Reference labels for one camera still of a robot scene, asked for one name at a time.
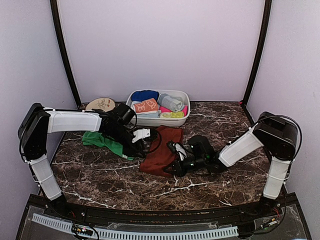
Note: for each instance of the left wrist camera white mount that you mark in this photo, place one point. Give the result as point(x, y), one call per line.
point(140, 134)

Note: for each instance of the small electronics board with leds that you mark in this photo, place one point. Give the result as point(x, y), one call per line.
point(80, 230)

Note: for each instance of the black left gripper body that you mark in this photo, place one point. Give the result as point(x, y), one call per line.
point(118, 134)

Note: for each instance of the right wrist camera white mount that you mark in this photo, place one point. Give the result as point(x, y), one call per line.
point(177, 148)

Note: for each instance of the dark blue rolled towel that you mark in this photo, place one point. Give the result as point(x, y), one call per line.
point(142, 95)

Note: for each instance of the brown towel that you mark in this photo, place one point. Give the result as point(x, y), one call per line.
point(156, 161)

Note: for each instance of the grey rolled towel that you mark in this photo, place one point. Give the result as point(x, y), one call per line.
point(167, 101)

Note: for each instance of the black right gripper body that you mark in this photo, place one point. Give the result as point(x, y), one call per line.
point(200, 162)

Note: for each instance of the black frame post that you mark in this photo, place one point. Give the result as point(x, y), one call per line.
point(63, 51)
point(258, 53)

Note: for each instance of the yellow green rolled towel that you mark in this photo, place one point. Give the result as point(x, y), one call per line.
point(172, 115)

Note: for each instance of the white slotted cable duct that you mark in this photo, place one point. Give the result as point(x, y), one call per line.
point(108, 234)

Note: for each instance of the right black frame post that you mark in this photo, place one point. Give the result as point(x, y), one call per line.
point(258, 53)

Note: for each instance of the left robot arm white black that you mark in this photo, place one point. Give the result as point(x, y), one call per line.
point(42, 121)

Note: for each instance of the left black frame post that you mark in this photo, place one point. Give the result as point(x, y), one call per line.
point(63, 51)

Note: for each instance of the orange bunny pattern towel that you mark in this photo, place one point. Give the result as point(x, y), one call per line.
point(149, 106)

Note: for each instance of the green microfibre towel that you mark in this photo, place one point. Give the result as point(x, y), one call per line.
point(98, 140)

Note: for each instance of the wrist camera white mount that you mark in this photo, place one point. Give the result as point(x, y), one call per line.
point(177, 148)
point(140, 134)

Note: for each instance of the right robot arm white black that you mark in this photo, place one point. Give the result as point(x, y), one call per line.
point(280, 135)

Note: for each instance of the pink rolled towel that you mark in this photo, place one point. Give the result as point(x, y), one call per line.
point(166, 110)

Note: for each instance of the light blue rolled towel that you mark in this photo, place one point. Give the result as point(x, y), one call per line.
point(147, 114)

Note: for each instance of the round beige embroidered cloth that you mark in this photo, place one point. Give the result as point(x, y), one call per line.
point(105, 104)

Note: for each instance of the black front table rail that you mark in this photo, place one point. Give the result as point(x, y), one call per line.
point(242, 215)

